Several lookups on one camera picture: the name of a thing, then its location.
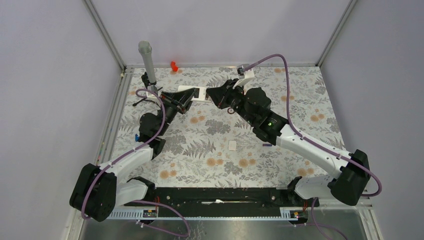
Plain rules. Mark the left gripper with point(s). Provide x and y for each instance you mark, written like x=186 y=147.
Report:
x=182 y=97

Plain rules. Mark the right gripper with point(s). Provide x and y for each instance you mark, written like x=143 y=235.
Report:
x=221 y=95

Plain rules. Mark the white battery cover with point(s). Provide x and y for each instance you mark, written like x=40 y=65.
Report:
x=232 y=145

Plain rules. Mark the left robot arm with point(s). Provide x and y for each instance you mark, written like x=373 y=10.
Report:
x=101 y=188

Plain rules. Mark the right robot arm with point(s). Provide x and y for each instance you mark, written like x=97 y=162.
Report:
x=347 y=173

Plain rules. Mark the red plastic block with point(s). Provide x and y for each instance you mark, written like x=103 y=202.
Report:
x=174 y=66

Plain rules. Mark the black microphone stand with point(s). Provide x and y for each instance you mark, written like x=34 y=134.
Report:
x=146 y=81

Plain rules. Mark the floral table mat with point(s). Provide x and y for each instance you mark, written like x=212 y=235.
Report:
x=196 y=152

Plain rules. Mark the grey microphone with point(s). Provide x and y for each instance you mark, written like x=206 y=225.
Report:
x=145 y=51

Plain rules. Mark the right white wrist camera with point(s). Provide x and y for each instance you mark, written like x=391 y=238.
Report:
x=244 y=75

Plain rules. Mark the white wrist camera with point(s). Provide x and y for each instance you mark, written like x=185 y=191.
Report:
x=244 y=75
x=152 y=93

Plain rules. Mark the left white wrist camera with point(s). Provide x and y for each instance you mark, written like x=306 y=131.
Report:
x=152 y=93

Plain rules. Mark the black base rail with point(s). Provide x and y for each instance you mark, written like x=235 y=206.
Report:
x=212 y=202

